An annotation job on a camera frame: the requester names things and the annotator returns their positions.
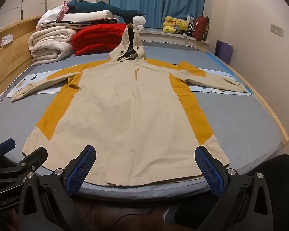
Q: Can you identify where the person's black trouser leg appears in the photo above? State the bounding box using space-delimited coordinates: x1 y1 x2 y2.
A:
173 154 289 231

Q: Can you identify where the red folded quilt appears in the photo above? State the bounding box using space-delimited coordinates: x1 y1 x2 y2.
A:
72 23 128 56

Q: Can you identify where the blue curtain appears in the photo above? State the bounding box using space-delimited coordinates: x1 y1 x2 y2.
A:
109 0 206 29

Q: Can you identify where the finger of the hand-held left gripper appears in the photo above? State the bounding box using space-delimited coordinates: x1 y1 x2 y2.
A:
0 147 49 181
0 138 16 167

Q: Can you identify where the white wardrobe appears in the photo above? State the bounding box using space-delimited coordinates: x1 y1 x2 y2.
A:
0 0 49 32

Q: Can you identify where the wooden bed with grey sheet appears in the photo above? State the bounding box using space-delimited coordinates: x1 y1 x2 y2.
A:
0 16 289 201

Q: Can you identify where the cream folded blanket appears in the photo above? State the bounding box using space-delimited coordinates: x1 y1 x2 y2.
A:
31 41 75 65
29 26 78 49

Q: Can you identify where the white plush toy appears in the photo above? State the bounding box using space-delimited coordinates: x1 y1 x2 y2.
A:
133 16 147 31

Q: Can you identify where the grey window seat cushion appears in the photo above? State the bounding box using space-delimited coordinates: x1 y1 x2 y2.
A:
135 28 209 47

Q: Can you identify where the light blue deer printed cloth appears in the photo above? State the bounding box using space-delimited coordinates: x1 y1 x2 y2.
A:
6 67 253 99

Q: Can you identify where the purple box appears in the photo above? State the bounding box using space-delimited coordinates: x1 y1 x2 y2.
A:
215 40 233 64

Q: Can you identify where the dark red cushion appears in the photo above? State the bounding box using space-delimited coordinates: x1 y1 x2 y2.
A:
193 16 209 41

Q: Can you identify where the beige and yellow hooded jacket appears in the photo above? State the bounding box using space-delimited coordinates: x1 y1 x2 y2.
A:
11 23 248 187

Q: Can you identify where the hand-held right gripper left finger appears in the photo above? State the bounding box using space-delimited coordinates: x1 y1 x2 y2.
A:
19 145 97 231

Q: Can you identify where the yellow plush toy with blue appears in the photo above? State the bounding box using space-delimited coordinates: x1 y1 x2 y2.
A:
174 19 189 33

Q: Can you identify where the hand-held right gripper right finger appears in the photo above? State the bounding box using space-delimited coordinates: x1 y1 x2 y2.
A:
194 146 273 231

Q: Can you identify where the white folded pillow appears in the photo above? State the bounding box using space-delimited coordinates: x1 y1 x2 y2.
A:
62 10 114 23

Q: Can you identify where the white and pink cloth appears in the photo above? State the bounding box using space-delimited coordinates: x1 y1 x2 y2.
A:
36 1 69 28

